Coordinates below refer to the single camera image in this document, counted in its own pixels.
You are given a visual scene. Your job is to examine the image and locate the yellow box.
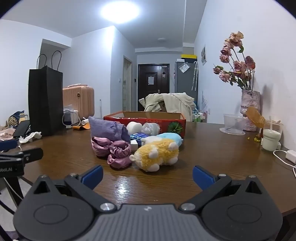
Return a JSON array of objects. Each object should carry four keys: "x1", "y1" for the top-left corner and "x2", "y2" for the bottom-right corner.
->
[{"x1": 181, "y1": 54, "x2": 197, "y2": 63}]

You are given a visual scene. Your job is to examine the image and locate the yellow plush hamster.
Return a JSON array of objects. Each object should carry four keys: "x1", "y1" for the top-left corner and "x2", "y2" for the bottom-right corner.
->
[{"x1": 129, "y1": 139, "x2": 180, "y2": 172}]

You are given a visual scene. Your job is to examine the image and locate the blue and white plush toy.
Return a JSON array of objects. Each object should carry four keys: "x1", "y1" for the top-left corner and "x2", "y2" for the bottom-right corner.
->
[{"x1": 141, "y1": 132, "x2": 183, "y2": 148}]

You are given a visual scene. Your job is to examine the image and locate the wall poster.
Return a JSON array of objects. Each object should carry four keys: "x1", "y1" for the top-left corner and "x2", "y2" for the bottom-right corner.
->
[{"x1": 200, "y1": 45, "x2": 207, "y2": 66}]

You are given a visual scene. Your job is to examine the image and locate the beige jacket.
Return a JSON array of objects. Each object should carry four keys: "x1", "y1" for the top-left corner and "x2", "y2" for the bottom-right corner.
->
[{"x1": 138, "y1": 92, "x2": 196, "y2": 121}]

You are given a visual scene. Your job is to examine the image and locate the pink suitcase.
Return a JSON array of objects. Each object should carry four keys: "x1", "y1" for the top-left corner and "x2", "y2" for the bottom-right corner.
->
[{"x1": 62, "y1": 85, "x2": 95, "y2": 119}]

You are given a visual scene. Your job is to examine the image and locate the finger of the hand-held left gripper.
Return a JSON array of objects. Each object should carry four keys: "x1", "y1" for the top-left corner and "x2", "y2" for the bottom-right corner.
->
[{"x1": 0, "y1": 148, "x2": 43, "y2": 164}]

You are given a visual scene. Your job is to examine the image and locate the dried pink roses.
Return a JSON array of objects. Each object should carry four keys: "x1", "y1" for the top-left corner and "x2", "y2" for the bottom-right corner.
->
[{"x1": 212, "y1": 31, "x2": 257, "y2": 90}]

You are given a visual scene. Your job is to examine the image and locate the pink satin scrunchie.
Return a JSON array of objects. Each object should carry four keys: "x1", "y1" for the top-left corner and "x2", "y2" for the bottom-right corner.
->
[
  {"x1": 107, "y1": 141, "x2": 132, "y2": 169},
  {"x1": 91, "y1": 137, "x2": 112, "y2": 158}
]

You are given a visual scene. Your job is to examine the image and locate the dark entrance door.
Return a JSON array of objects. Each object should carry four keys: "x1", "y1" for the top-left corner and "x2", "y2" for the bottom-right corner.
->
[{"x1": 138, "y1": 64, "x2": 170, "y2": 112}]

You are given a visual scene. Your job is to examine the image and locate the white charger cable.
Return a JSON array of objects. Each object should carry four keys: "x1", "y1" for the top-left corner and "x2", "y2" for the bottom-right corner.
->
[{"x1": 273, "y1": 149, "x2": 296, "y2": 179}]

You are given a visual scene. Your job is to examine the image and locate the storage rack with bottles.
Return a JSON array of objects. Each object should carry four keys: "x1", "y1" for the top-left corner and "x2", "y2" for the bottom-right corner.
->
[{"x1": 193, "y1": 108, "x2": 208, "y2": 122}]

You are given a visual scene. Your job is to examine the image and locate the glass interior door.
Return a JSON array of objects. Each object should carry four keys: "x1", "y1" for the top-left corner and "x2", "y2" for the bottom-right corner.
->
[{"x1": 123, "y1": 55, "x2": 133, "y2": 111}]

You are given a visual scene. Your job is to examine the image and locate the crumpled white cloth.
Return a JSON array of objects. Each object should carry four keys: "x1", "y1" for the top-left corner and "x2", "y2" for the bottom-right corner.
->
[{"x1": 19, "y1": 131, "x2": 42, "y2": 143}]

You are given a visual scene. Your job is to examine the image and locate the folded umbrella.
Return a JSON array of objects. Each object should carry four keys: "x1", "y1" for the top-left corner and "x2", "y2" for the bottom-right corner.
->
[{"x1": 191, "y1": 61, "x2": 199, "y2": 91}]

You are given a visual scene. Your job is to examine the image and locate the clear plastic container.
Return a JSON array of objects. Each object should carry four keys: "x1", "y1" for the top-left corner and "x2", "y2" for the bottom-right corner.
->
[{"x1": 219, "y1": 113, "x2": 248, "y2": 135}]

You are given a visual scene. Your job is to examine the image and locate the white power adapter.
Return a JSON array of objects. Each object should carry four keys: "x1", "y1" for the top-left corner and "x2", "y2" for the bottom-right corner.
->
[{"x1": 62, "y1": 105, "x2": 81, "y2": 129}]

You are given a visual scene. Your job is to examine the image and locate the grey refrigerator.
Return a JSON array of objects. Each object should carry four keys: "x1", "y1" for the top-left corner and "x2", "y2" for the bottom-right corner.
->
[{"x1": 174, "y1": 61, "x2": 199, "y2": 98}]

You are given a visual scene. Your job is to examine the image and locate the pink mottled vase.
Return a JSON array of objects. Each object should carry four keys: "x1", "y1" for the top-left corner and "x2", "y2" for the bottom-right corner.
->
[{"x1": 240, "y1": 89, "x2": 261, "y2": 132}]

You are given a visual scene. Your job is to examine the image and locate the blue gold patterned bag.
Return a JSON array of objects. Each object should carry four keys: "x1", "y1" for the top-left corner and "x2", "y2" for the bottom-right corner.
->
[{"x1": 8, "y1": 110, "x2": 25, "y2": 128}]

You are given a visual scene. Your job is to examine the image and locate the blue packet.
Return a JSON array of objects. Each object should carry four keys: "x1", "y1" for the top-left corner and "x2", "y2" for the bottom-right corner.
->
[{"x1": 129, "y1": 133, "x2": 148, "y2": 142}]

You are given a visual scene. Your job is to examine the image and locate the wooden chair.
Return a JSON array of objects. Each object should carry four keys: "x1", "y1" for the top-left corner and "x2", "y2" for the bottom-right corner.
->
[{"x1": 155, "y1": 99, "x2": 170, "y2": 113}]

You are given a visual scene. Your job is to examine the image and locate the round ceiling lamp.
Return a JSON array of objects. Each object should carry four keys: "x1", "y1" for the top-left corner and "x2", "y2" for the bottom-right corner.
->
[{"x1": 100, "y1": 0, "x2": 141, "y2": 24}]

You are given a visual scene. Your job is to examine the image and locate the white plush ball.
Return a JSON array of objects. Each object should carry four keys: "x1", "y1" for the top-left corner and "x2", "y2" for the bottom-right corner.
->
[{"x1": 126, "y1": 121, "x2": 142, "y2": 135}]

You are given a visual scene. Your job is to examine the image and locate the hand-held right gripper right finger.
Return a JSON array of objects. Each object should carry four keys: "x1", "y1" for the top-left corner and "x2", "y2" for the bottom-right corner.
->
[{"x1": 179, "y1": 165, "x2": 264, "y2": 213}]

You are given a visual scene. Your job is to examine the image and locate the red printed cardboard box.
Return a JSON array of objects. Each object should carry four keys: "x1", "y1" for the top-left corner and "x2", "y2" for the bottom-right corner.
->
[{"x1": 103, "y1": 111, "x2": 186, "y2": 139}]

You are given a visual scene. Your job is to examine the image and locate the black paper bag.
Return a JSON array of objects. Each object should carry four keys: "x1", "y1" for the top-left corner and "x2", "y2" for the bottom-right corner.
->
[{"x1": 28, "y1": 49, "x2": 64, "y2": 137}]

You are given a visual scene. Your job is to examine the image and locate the white cup with straw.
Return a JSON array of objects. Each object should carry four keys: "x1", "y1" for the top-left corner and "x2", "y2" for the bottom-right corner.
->
[{"x1": 262, "y1": 115, "x2": 284, "y2": 152}]

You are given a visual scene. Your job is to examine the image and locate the purple knit cloth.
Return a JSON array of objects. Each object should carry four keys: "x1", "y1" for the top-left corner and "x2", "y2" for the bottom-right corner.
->
[{"x1": 88, "y1": 116, "x2": 131, "y2": 143}]

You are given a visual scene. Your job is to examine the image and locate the amber comb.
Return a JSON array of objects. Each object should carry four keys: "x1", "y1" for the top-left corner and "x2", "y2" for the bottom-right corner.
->
[{"x1": 245, "y1": 106, "x2": 265, "y2": 129}]

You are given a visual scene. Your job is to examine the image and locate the white charger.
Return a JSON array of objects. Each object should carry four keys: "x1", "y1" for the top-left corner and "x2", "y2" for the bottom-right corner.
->
[{"x1": 285, "y1": 149, "x2": 296, "y2": 165}]

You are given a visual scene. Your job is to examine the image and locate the beige cloth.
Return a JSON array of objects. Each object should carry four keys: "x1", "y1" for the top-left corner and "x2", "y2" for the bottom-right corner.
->
[{"x1": 0, "y1": 126, "x2": 15, "y2": 141}]

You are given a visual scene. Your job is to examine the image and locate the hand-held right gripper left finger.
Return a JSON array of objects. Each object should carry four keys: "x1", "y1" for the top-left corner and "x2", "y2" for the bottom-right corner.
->
[{"x1": 32, "y1": 165, "x2": 116, "y2": 213}]

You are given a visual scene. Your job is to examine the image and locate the orange and white pouch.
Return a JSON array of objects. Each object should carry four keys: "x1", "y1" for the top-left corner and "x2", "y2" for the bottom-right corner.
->
[{"x1": 72, "y1": 122, "x2": 91, "y2": 131}]

